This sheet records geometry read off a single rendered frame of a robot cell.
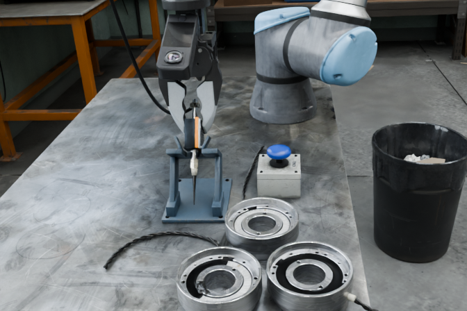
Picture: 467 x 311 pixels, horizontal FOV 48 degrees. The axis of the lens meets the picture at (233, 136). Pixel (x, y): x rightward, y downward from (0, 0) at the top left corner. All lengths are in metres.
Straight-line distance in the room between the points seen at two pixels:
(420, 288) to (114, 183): 1.28
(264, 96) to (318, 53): 0.19
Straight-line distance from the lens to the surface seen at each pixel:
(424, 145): 2.12
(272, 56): 1.10
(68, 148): 1.13
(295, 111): 1.13
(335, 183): 0.92
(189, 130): 0.82
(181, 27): 0.77
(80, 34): 2.65
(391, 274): 2.00
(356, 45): 1.00
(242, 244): 0.73
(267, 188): 0.86
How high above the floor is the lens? 1.26
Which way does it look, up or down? 25 degrees down
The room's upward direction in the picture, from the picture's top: 3 degrees counter-clockwise
